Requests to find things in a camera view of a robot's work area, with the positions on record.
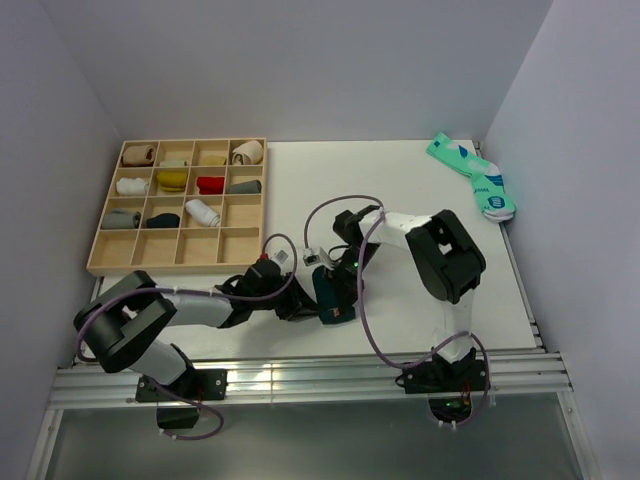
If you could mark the white sock black stripes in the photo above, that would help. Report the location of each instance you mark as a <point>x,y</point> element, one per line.
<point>202,213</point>

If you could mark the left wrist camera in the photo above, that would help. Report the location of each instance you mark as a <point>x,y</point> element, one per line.
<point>280,257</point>

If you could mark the beige rolled sock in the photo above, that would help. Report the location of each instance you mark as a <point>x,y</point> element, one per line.
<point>138,155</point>

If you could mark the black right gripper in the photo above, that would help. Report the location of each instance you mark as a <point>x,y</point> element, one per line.
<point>349,286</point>

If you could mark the cream brown rolled sock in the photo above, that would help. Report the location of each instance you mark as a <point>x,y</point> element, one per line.
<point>248,153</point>

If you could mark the pale green rolled sock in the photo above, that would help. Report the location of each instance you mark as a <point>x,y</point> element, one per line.
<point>173,163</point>

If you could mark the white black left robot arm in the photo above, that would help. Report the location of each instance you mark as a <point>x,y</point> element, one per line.
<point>121,327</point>

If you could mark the mustard yellow rolled sock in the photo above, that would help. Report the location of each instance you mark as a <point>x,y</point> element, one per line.
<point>172,181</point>

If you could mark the dark grey rolled sock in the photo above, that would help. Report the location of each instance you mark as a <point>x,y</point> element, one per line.
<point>248,187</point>

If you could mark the red rolled sock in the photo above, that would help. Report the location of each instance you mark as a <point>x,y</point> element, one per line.
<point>210,185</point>

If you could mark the dark navy rolled sock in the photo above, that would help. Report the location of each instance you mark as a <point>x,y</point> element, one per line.
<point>163,221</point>

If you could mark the mint green patterned sock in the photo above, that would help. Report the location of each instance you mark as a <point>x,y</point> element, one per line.
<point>485,177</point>

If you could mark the wooden compartment tray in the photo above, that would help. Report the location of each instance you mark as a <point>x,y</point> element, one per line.
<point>190,248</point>

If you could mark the white rolled sock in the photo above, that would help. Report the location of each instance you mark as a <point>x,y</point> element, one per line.
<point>128,186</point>

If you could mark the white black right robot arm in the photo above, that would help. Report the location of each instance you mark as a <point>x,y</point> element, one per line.
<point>447,260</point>

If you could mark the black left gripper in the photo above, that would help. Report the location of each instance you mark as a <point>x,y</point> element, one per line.
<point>298,305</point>

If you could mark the dark green reindeer sock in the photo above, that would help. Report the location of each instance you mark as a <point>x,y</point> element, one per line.
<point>329,312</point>

